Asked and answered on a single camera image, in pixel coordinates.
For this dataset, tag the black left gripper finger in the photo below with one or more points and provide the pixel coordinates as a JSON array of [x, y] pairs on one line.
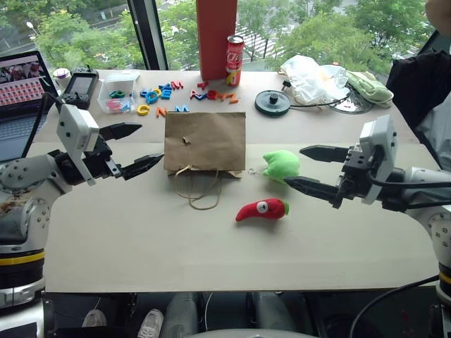
[[121, 129], [141, 165]]

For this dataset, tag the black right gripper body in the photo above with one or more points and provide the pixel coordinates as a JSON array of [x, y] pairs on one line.
[[356, 183]]

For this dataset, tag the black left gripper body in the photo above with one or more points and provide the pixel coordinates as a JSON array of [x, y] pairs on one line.
[[100, 162]]

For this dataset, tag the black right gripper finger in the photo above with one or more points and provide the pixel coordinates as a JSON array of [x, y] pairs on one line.
[[326, 154], [311, 187]]

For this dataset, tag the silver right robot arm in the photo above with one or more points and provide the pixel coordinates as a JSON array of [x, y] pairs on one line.
[[426, 176]]

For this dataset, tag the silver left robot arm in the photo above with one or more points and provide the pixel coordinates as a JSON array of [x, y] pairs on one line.
[[24, 169]]

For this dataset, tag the brown paper bag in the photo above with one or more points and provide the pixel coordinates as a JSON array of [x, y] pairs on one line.
[[204, 141]]

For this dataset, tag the white plastic bag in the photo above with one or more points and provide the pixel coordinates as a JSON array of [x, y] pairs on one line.
[[306, 79]]

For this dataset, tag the yellow magnet letter C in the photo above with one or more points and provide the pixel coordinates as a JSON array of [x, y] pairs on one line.
[[140, 110]]

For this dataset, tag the green plush toy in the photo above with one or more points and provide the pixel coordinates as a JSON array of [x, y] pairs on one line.
[[283, 165]]

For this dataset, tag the green magnet letter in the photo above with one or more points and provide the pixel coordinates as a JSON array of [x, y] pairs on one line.
[[116, 94]]

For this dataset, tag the blue magnet letter D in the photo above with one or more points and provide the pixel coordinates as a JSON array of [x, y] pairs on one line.
[[148, 98]]

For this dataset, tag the orange magnet letter N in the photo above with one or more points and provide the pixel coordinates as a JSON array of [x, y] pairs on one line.
[[161, 112]]

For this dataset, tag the clear plastic box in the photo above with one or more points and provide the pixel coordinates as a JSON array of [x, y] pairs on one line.
[[120, 82]]

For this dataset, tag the yellow magnet letter O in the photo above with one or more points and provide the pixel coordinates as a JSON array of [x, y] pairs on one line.
[[152, 92]]

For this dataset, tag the round glass plate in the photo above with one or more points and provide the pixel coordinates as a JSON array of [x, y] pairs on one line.
[[352, 105]]

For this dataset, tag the red chili plush toy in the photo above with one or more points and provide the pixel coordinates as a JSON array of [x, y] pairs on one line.
[[260, 209]]

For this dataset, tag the blue magnet letter E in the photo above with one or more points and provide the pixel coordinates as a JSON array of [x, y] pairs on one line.
[[166, 95]]

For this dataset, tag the black handheld controller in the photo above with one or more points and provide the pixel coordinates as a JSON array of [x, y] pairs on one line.
[[80, 86]]

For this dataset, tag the blue magnet letter X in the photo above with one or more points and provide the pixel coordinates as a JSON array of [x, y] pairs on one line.
[[164, 86]]

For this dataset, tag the blue magnet letter M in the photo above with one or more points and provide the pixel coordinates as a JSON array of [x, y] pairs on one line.
[[182, 108]]

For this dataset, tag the red magnet letter M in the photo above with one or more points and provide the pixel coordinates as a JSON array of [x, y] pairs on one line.
[[177, 84]]

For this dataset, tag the round black kettle base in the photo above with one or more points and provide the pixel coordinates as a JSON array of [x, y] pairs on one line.
[[267, 105]]

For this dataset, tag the green cloth glove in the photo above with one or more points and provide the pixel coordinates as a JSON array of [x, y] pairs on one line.
[[368, 88]]

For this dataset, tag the white cup with purple lid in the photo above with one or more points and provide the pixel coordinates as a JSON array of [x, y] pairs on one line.
[[62, 75]]

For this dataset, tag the red magnet letter Y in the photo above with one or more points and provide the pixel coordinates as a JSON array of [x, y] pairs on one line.
[[203, 84]]

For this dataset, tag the red magnet letter S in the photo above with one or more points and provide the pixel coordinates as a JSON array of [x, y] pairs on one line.
[[211, 95]]

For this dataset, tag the open laptop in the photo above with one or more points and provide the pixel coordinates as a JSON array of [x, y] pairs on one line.
[[19, 105]]

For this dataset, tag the orange magnet letter Z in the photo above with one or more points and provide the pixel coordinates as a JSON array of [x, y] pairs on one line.
[[232, 98]]

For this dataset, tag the person in black jacket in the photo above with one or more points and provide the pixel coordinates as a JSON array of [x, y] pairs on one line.
[[412, 84]]

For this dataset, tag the red cola can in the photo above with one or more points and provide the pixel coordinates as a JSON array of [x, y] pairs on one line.
[[234, 61]]

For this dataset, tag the grey rounded leg shape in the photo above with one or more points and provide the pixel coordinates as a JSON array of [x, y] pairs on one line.
[[273, 311], [181, 313]]

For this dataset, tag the tall red cardboard box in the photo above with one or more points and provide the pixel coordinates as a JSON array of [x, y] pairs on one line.
[[216, 38]]

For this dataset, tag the white sneaker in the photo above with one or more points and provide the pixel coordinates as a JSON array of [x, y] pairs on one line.
[[94, 318], [151, 324]]

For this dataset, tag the grey curved robot body edge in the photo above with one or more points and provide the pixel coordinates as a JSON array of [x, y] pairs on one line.
[[252, 333]]

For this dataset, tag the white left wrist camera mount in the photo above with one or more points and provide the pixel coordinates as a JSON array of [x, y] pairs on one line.
[[74, 123]]

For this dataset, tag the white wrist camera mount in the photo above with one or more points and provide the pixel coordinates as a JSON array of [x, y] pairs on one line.
[[382, 137], [74, 123]]

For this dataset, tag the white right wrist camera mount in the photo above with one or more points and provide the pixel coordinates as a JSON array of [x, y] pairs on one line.
[[382, 137]]

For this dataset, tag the black window frame post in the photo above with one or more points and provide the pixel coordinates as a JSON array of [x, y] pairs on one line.
[[148, 31]]

